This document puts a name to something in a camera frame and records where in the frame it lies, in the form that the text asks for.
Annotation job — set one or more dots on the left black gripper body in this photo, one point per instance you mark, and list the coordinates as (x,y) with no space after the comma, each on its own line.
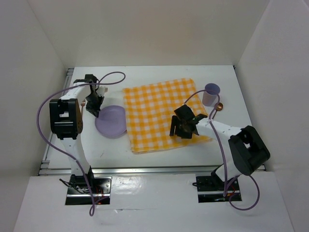
(94,101)

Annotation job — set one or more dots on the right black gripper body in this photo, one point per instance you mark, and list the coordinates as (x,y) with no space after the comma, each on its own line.
(181,131)

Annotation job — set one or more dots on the copper fork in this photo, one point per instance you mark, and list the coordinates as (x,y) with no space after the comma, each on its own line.
(82,107)

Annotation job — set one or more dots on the purple plate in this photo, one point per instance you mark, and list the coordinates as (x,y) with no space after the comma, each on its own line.
(111,122)

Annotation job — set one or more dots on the yellow checkered cloth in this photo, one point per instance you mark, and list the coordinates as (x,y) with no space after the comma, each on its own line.
(149,109)

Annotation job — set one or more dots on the purple cup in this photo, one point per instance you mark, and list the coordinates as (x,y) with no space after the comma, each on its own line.
(210,94)

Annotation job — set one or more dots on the copper spoon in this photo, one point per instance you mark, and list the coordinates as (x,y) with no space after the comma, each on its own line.
(219,106)

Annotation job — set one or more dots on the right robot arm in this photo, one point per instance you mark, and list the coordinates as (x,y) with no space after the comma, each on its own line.
(247,148)

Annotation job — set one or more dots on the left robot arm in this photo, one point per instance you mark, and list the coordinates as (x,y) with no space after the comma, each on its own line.
(67,122)

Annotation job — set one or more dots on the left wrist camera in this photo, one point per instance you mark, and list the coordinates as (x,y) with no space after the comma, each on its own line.
(101,90)

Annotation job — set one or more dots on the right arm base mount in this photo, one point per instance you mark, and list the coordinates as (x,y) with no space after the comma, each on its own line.
(210,189)

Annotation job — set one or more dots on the aluminium table frame rail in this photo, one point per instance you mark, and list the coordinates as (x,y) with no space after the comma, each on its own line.
(114,156)

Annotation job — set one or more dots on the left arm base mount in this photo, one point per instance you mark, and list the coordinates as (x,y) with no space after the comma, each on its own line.
(78,192)

